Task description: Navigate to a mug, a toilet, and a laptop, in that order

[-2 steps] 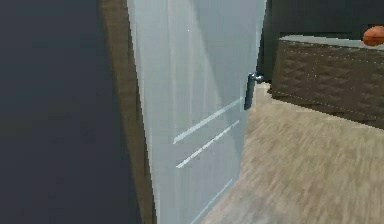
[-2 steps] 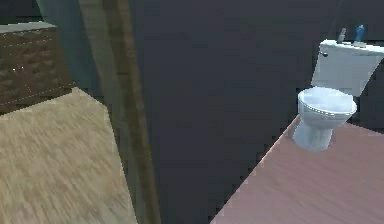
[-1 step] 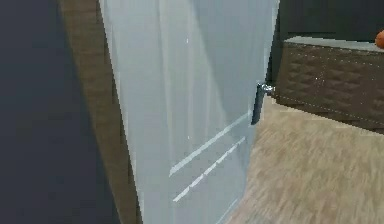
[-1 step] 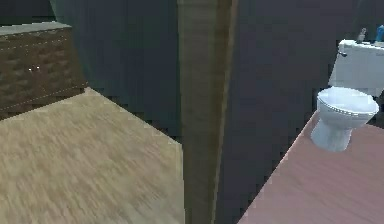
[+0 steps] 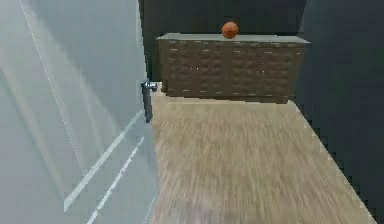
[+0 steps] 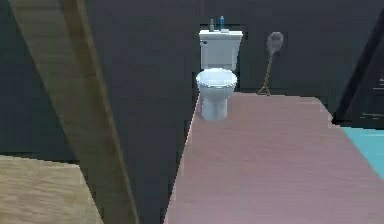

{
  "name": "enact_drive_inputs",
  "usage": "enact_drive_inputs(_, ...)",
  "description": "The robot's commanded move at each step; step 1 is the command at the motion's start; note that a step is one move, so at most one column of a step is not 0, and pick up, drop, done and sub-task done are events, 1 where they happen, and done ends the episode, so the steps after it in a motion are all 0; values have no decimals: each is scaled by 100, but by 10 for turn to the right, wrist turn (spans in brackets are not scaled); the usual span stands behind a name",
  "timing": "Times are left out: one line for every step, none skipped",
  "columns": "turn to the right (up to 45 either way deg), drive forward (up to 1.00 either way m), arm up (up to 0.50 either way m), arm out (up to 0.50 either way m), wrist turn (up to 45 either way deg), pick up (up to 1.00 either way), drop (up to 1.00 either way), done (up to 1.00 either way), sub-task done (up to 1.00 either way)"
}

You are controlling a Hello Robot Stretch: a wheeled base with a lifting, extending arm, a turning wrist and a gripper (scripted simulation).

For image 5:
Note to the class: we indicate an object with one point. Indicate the brown wicker sideboard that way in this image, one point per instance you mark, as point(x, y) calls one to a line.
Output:
point(230, 70)

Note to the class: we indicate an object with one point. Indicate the grey room door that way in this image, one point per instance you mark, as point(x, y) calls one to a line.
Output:
point(76, 100)

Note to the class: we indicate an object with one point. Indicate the orange basketball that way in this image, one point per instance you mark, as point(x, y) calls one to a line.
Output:
point(230, 30)

